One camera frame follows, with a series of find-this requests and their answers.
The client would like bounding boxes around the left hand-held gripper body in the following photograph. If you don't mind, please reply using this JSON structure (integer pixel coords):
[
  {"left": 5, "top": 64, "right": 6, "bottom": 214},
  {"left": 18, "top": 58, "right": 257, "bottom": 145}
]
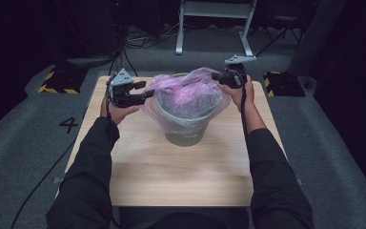
[{"left": 106, "top": 68, "right": 141, "bottom": 109}]

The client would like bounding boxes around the pink plastic bag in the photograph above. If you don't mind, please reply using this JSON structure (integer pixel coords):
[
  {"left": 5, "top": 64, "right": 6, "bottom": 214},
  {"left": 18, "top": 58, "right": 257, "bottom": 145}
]
[{"left": 140, "top": 66, "right": 233, "bottom": 138}]

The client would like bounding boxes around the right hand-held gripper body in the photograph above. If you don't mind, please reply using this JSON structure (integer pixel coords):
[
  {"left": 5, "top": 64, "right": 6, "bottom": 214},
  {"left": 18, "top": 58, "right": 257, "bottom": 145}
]
[{"left": 220, "top": 54, "right": 257, "bottom": 90}]

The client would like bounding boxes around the black tripod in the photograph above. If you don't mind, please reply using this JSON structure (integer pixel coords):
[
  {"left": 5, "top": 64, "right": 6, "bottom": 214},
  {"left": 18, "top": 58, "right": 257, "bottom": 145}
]
[{"left": 254, "top": 12, "right": 303, "bottom": 58}]

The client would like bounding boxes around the green plastic bucket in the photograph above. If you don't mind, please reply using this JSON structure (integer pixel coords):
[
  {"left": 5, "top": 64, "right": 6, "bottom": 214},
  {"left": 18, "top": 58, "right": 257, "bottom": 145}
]
[{"left": 152, "top": 72, "right": 224, "bottom": 148}]

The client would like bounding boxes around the right hand-held gripper cable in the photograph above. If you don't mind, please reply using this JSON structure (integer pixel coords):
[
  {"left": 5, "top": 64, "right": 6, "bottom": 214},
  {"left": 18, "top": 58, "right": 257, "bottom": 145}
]
[{"left": 239, "top": 83, "right": 250, "bottom": 142}]

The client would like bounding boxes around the person's lap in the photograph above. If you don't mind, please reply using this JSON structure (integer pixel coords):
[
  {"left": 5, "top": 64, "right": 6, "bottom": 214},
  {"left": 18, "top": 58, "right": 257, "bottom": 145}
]
[{"left": 113, "top": 205, "right": 252, "bottom": 229}]

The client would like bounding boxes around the yellow black striped base plate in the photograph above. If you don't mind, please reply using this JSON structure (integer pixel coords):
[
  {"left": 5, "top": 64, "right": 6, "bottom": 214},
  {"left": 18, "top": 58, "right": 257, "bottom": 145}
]
[
  {"left": 263, "top": 71, "right": 307, "bottom": 98},
  {"left": 37, "top": 65, "right": 89, "bottom": 95}
]

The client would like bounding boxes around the white metal stand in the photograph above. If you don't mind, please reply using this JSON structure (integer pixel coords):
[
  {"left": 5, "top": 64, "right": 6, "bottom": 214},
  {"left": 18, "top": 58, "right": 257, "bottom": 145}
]
[{"left": 174, "top": 0, "right": 258, "bottom": 59}]

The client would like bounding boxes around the black floor cable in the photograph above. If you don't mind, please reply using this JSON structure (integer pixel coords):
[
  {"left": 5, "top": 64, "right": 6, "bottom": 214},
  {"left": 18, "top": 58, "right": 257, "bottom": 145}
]
[{"left": 9, "top": 107, "right": 89, "bottom": 229}]

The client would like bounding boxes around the person's left hand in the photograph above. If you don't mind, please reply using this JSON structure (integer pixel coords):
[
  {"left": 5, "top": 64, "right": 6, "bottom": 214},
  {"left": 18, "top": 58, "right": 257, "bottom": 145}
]
[{"left": 99, "top": 94, "right": 141, "bottom": 126}]

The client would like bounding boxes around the bundle of black cables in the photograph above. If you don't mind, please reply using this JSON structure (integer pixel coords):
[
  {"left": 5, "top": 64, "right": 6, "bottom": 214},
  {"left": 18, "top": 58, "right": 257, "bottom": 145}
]
[{"left": 107, "top": 0, "right": 179, "bottom": 77}]

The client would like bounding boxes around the person's right hand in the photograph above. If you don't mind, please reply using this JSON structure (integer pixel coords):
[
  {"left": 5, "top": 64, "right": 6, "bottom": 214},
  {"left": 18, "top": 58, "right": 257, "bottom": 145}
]
[{"left": 221, "top": 74, "right": 256, "bottom": 114}]

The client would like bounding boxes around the grey post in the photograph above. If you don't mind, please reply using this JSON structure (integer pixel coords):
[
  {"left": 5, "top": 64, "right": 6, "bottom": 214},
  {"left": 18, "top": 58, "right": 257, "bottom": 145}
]
[{"left": 287, "top": 0, "right": 347, "bottom": 77}]

